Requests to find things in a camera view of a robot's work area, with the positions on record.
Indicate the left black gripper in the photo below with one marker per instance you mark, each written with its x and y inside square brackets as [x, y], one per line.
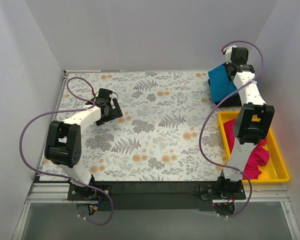
[113, 113]

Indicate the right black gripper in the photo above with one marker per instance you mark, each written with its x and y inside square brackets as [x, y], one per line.
[240, 56]

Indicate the teal blue t shirt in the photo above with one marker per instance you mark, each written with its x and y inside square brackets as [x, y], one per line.
[218, 72]

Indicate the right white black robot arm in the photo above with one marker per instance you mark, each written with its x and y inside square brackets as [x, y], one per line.
[252, 123]

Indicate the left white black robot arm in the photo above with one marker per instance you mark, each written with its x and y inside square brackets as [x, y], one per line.
[64, 145]

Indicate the folded black t shirt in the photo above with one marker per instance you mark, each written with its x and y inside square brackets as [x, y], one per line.
[227, 101]

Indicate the floral patterned table mat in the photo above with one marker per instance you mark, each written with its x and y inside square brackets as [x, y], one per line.
[168, 131]

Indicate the magenta pink t shirt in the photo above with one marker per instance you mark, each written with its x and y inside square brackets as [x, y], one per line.
[258, 157]

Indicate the yellow plastic tray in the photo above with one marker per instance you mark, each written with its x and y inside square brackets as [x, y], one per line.
[275, 170]

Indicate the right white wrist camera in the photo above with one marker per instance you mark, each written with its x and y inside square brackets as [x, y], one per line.
[227, 52]

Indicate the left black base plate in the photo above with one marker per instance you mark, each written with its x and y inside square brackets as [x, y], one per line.
[83, 193]

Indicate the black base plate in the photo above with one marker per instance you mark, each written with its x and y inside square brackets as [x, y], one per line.
[209, 190]
[83, 193]

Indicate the aluminium frame rail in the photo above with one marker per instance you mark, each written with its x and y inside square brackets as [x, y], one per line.
[57, 192]

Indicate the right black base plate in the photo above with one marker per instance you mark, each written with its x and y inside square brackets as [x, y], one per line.
[209, 190]

